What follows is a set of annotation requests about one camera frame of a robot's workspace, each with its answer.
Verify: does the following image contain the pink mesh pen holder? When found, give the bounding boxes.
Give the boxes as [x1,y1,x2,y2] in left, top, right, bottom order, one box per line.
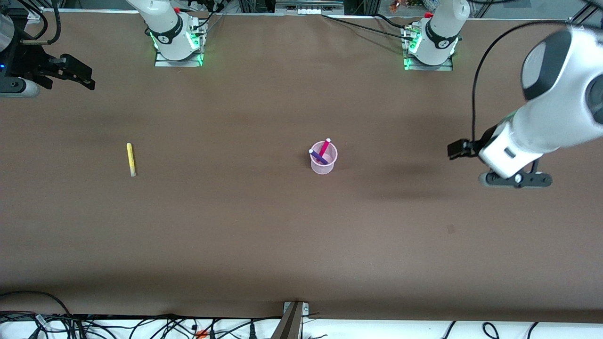
[310,140,339,175]

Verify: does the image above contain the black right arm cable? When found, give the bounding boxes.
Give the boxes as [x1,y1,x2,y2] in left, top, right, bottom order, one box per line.
[0,0,62,46]

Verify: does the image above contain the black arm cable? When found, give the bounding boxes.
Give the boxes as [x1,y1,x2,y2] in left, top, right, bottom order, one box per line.
[0,0,62,46]
[471,0,603,143]

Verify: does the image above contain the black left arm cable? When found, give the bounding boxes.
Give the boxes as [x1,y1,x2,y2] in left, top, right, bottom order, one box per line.
[471,0,603,143]

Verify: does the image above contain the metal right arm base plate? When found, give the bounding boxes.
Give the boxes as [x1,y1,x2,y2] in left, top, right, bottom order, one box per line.
[154,18,205,68]

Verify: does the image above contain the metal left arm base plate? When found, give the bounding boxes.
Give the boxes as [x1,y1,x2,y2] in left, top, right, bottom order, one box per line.
[402,24,454,72]

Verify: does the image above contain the short black table cable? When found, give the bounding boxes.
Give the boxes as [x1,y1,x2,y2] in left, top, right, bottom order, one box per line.
[372,13,424,30]

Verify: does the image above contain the long black table cable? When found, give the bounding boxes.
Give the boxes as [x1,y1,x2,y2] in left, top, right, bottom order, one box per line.
[321,14,411,37]

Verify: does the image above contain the metal rail bracket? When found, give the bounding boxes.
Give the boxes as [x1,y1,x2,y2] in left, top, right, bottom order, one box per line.
[275,0,345,15]

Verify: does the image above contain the black arched cable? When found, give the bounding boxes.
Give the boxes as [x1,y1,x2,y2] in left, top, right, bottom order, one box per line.
[0,291,72,317]

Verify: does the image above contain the metal table edge bracket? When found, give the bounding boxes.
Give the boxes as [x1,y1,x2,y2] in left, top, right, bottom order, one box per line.
[270,301,310,339]

